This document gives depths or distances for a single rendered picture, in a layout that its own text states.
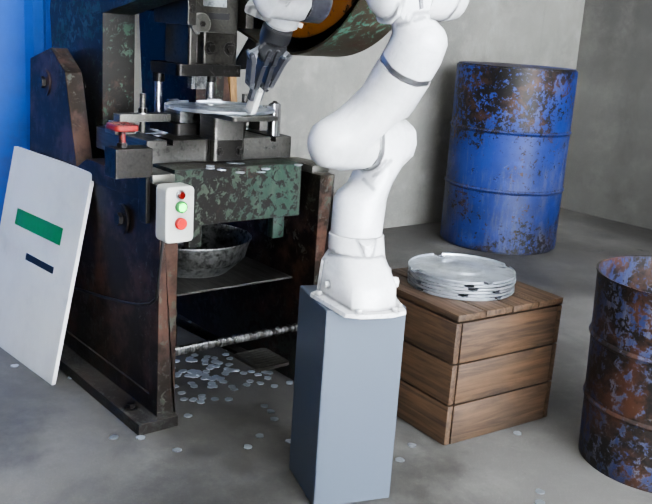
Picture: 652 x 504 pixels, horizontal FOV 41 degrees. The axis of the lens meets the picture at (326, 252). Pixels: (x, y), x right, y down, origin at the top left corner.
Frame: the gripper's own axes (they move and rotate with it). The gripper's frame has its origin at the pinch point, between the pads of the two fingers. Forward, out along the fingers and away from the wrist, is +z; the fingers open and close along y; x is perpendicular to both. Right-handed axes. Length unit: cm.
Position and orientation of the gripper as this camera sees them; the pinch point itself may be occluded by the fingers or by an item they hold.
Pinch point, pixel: (254, 100)
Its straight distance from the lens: 223.5
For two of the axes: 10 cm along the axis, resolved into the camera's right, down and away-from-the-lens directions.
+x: -5.6, -6.2, 5.6
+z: -3.3, 7.8, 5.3
